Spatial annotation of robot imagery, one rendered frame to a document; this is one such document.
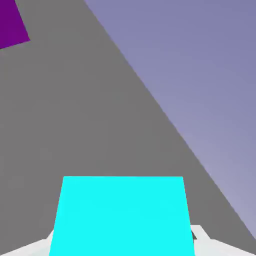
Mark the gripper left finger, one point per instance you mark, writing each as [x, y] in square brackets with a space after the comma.
[34, 248]

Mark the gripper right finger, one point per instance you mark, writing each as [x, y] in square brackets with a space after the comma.
[212, 246]

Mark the small cyan cube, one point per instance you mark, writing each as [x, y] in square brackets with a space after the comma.
[122, 216]

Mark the large purple box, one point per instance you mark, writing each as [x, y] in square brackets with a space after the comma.
[11, 22]

